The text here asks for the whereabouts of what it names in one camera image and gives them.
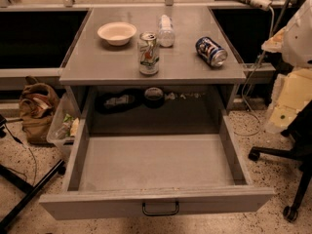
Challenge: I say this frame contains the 7up soda can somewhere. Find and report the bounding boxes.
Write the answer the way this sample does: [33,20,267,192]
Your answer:
[137,31,159,75]

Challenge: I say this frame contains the brown fabric bag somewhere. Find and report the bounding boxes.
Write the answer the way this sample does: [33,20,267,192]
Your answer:
[19,76,59,145]

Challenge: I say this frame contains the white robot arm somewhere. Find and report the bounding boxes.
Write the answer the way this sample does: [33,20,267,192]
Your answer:
[261,0,312,134]

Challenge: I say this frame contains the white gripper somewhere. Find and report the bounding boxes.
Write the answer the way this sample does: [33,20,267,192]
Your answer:
[264,68,312,134]

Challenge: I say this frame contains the black metal stand legs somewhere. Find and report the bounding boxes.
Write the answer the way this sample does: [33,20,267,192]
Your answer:
[0,115,65,234]

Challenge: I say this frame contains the white paper bowl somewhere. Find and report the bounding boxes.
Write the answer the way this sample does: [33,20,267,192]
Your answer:
[97,22,137,46]

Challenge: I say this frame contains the grey open top drawer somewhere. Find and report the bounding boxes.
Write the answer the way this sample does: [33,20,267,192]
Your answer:
[40,86,274,219]

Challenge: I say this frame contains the blue pepsi can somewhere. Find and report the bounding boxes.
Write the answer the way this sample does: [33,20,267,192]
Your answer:
[195,36,228,67]

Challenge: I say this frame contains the clear plastic bin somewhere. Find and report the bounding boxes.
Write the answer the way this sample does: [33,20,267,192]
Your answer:
[47,94,80,155]

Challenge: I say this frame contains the clear plastic water bottle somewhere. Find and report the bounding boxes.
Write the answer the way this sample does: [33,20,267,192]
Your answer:
[158,15,176,48]

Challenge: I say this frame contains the black office chair base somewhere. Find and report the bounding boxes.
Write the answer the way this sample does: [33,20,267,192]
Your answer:
[248,100,312,223]

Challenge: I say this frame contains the black drawer handle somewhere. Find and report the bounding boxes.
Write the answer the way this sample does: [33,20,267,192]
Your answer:
[141,202,179,216]

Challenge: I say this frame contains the grey hanging cable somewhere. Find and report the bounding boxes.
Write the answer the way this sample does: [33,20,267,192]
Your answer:
[233,0,298,137]

